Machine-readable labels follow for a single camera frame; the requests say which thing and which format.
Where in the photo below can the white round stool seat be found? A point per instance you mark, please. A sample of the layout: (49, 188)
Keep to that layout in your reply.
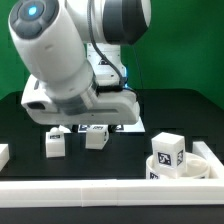
(196, 168)

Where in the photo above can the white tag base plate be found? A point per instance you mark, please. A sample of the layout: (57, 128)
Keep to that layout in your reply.
(136, 128)

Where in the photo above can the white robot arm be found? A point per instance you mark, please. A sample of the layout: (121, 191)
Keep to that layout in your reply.
(72, 51)

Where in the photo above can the white U-shaped obstacle fence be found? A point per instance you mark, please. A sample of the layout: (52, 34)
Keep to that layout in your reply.
(112, 192)

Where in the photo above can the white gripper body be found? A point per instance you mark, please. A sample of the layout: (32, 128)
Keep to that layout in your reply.
(89, 108)

